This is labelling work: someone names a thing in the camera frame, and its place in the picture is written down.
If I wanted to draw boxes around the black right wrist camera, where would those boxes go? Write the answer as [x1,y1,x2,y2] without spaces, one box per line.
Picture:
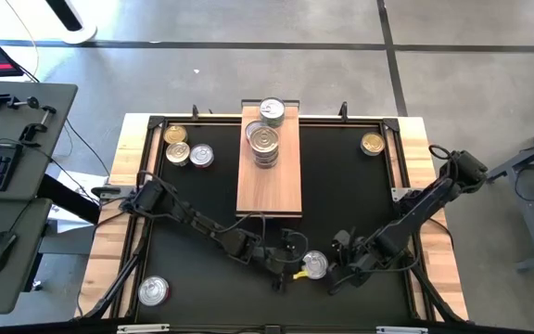
[331,229,354,254]

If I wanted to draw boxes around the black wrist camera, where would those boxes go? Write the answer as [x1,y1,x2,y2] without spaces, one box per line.
[279,227,299,246]
[331,229,354,254]

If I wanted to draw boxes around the black support strut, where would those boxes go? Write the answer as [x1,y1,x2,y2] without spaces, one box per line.
[81,222,150,321]
[396,259,465,324]

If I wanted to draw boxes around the grey desk frame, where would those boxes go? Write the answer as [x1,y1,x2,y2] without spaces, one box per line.
[479,115,534,273]

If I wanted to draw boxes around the wooden board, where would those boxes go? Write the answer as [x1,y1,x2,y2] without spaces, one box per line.
[235,97,303,218]

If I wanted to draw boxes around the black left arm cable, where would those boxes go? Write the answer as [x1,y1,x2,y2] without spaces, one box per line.
[220,211,311,265]

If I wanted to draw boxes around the grey desk panel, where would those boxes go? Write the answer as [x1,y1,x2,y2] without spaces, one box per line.
[0,79,79,201]
[0,197,54,315]

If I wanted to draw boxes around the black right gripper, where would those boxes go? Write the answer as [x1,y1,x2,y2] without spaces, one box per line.
[324,236,382,297]

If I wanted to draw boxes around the silver cans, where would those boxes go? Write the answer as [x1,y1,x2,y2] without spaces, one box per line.
[248,125,281,154]

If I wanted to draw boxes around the pale lid green label can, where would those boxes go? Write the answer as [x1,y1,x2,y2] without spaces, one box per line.
[165,141,192,167]

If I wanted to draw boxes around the white stand base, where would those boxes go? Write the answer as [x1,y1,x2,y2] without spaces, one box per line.
[39,0,99,45]

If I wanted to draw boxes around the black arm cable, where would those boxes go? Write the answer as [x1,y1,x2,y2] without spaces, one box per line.
[427,143,456,163]
[220,211,311,265]

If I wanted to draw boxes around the blue Wild Planet can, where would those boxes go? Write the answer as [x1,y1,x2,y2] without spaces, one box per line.
[252,156,279,170]
[250,148,280,163]

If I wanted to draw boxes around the yellow cable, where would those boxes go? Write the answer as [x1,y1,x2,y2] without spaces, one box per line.
[5,0,41,80]

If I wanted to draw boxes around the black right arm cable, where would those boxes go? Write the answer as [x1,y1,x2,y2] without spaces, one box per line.
[427,143,456,163]

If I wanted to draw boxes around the black aluminium table frame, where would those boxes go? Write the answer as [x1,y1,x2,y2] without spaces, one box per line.
[108,113,439,326]

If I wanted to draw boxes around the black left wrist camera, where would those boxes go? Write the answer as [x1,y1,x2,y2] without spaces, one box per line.
[279,227,299,246]

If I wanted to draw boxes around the silver bracket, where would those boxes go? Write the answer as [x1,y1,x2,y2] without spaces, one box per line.
[375,326,429,334]
[116,323,171,334]

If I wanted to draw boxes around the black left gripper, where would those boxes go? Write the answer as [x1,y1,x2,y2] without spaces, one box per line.
[250,244,307,294]

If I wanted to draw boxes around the small black desk clamp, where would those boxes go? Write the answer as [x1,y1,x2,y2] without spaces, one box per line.
[18,121,50,145]

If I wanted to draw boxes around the gold lid seafood can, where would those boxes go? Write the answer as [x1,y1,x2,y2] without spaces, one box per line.
[162,123,189,146]
[360,131,387,157]

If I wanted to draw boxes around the black desk leg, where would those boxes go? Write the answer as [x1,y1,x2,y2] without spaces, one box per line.
[37,173,101,224]

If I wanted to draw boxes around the long black desk clamp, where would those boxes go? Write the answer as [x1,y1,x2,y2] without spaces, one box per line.
[0,90,58,115]

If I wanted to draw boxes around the silver lid green label can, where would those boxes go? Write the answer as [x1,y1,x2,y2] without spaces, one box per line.
[259,96,286,129]

